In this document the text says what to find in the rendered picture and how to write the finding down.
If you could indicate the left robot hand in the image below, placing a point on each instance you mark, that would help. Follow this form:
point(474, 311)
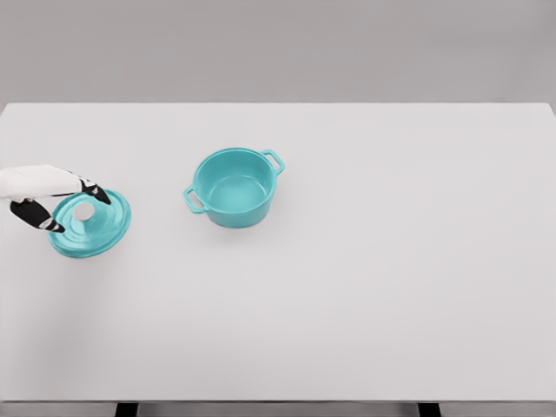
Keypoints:
point(41, 183)

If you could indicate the teal pot lid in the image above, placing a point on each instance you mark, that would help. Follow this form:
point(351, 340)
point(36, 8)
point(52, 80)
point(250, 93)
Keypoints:
point(101, 227)

